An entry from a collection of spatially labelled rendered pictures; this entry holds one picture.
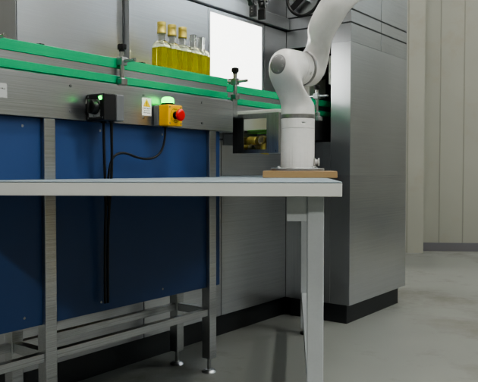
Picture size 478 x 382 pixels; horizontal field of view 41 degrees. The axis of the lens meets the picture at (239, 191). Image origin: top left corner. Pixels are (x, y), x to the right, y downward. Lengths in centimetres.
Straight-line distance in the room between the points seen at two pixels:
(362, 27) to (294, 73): 124
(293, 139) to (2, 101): 97
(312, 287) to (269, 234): 174
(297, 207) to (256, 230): 165
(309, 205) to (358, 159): 177
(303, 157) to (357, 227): 113
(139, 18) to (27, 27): 50
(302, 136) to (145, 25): 79
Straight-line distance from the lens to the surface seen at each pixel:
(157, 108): 220
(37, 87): 192
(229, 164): 302
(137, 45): 259
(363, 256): 341
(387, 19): 371
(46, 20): 236
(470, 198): 653
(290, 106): 227
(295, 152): 226
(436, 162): 645
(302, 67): 226
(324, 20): 225
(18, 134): 190
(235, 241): 308
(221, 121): 249
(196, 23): 286
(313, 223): 157
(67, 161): 199
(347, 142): 325
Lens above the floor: 78
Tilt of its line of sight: 2 degrees down
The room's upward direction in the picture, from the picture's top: straight up
